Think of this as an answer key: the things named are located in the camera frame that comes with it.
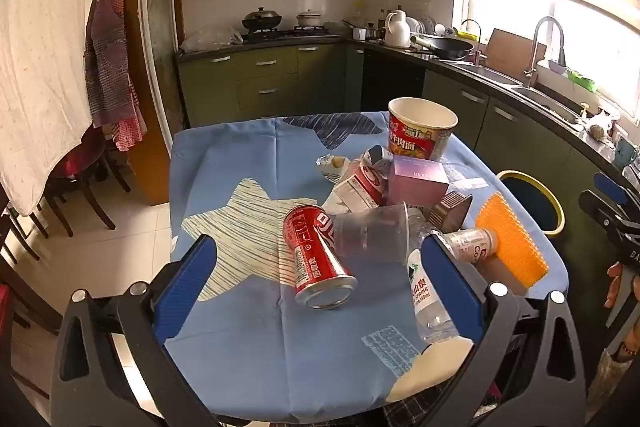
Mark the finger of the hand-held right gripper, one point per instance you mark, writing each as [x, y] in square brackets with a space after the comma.
[597, 207]
[607, 184]

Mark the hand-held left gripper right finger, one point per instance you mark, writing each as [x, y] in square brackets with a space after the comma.
[450, 287]

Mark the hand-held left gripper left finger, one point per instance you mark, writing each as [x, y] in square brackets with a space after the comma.
[185, 287]

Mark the clear plastic water bottle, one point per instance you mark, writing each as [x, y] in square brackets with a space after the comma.
[425, 302]

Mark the white pill bottle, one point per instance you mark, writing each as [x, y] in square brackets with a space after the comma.
[470, 244]

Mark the yellow rimmed trash bin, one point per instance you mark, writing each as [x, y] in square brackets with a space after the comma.
[550, 197]

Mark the brown foil cup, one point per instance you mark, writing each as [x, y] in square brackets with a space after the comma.
[450, 212]

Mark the orange ribbed sponge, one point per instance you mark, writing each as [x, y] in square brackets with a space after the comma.
[510, 237]

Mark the clear plastic cup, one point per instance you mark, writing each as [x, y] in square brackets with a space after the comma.
[370, 232]

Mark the clear plastic wrapper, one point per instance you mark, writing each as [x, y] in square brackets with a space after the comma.
[460, 177]

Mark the pink cardboard box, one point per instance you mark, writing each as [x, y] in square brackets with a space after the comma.
[415, 182]

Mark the crushed red white milk carton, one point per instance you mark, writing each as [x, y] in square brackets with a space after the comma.
[367, 184]

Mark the red soda can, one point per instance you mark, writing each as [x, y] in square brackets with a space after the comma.
[312, 252]

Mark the red instant noodle cup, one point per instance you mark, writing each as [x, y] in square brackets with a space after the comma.
[415, 142]

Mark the white printed snack wrapper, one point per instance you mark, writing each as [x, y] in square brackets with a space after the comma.
[332, 164]

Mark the person's right hand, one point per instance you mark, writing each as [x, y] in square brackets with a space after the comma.
[613, 284]

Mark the teal mug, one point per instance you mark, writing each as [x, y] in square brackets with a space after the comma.
[625, 154]

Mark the plastic bag with food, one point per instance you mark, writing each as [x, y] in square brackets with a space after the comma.
[602, 127]

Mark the green plastic container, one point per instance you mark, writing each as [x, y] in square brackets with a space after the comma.
[582, 82]

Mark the steel double sink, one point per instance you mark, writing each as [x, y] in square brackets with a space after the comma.
[540, 102]

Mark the plaid cloth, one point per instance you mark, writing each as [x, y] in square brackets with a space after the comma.
[415, 407]

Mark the purple sponge holder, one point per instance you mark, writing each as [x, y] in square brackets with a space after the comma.
[557, 67]

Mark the blue printed tablecloth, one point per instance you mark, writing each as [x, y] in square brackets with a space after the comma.
[240, 167]

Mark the dark wooden chair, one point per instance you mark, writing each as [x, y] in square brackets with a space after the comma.
[85, 187]

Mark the tall steel faucet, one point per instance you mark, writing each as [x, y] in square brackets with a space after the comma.
[534, 52]

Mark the wooden cutting board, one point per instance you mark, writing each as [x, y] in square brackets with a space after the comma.
[510, 49]

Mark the small steel faucet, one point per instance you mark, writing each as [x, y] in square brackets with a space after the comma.
[477, 42]

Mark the black frying pan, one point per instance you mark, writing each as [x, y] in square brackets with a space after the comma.
[450, 49]

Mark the green base cabinets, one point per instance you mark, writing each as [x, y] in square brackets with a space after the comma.
[280, 82]

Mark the checked pink apron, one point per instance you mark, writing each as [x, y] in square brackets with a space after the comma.
[107, 72]

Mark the glass sliding door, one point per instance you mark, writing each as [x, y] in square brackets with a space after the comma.
[162, 57]

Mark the dish rack with plates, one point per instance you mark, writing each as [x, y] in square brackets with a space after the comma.
[425, 26]

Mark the clear plastic bag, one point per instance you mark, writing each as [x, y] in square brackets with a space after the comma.
[210, 39]

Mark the white kettle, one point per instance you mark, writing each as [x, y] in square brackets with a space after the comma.
[397, 32]

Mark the small saucepan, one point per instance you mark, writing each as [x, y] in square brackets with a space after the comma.
[370, 32]

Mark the black wok with lid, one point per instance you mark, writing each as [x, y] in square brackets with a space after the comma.
[262, 22]

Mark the gas stove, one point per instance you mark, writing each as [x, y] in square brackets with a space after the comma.
[295, 33]

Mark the white cooking pot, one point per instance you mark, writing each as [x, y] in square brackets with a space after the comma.
[309, 19]

